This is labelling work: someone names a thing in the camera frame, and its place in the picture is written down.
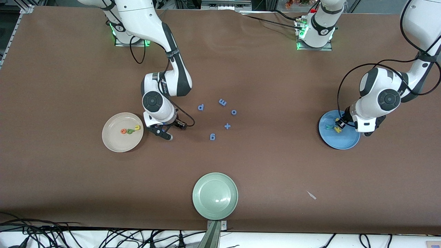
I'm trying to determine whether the brown table cover sheet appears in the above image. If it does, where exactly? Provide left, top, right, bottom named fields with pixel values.
left=0, top=6, right=441, bottom=235

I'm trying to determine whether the dark background equipment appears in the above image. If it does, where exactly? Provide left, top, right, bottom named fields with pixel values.
left=174, top=0, right=273, bottom=12

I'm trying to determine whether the blue round plate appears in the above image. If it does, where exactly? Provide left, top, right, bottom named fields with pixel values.
left=319, top=110, right=361, bottom=150

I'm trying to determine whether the grey metal pole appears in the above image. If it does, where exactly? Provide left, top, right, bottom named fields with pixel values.
left=197, top=221, right=221, bottom=248

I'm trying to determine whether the pale green round plate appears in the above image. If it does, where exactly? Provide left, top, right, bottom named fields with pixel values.
left=192, top=173, right=239, bottom=220

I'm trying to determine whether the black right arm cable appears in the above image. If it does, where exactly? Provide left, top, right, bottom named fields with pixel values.
left=130, top=36, right=196, bottom=128

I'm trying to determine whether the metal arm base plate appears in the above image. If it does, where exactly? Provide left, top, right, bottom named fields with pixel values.
left=115, top=31, right=152, bottom=47
left=296, top=19, right=333, bottom=51

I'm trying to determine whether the aluminium frame rail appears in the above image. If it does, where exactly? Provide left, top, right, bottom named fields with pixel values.
left=0, top=0, right=35, bottom=69

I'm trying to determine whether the beige round plate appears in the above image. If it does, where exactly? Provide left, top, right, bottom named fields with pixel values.
left=102, top=112, right=144, bottom=153

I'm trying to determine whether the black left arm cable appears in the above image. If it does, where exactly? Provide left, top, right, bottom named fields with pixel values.
left=337, top=0, right=441, bottom=119

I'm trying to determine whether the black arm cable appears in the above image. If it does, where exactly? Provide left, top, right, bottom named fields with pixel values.
left=130, top=36, right=196, bottom=128
left=337, top=0, right=441, bottom=119

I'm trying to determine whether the aluminium frame profile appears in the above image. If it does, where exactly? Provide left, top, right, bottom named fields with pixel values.
left=415, top=0, right=441, bottom=23

